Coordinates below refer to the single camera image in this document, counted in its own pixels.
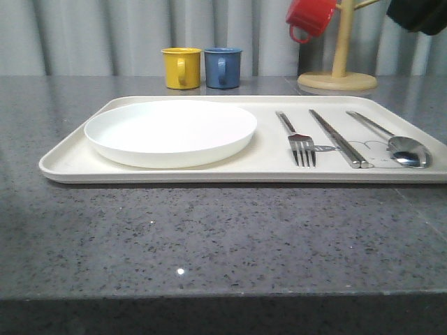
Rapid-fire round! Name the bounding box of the red mug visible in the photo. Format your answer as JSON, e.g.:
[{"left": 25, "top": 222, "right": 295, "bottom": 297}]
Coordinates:
[{"left": 286, "top": 0, "right": 337, "bottom": 43}]

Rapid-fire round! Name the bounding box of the silver metal spoon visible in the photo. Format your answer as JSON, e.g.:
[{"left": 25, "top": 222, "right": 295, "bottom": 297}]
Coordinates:
[{"left": 346, "top": 111, "right": 432, "bottom": 169}]

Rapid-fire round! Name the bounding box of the blue mug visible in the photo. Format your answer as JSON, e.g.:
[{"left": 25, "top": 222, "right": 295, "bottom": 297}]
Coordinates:
[{"left": 204, "top": 47, "right": 242, "bottom": 89}]

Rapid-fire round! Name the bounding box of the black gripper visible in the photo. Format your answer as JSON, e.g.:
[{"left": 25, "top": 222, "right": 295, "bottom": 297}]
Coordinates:
[{"left": 386, "top": 0, "right": 446, "bottom": 36}]

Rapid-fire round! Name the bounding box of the white round plate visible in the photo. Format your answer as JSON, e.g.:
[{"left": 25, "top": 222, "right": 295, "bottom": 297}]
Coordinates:
[{"left": 84, "top": 100, "right": 258, "bottom": 168}]

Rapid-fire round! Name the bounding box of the yellow mug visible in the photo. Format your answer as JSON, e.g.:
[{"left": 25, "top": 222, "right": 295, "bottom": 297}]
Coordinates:
[{"left": 161, "top": 47, "right": 202, "bottom": 90}]

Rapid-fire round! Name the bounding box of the silver metal fork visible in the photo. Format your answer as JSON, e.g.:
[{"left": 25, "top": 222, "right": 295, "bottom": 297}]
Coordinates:
[{"left": 275, "top": 111, "right": 316, "bottom": 168}]

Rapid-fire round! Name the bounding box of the wooden mug tree stand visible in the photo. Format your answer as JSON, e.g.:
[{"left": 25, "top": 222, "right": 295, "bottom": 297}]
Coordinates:
[{"left": 298, "top": 1, "right": 377, "bottom": 91}]

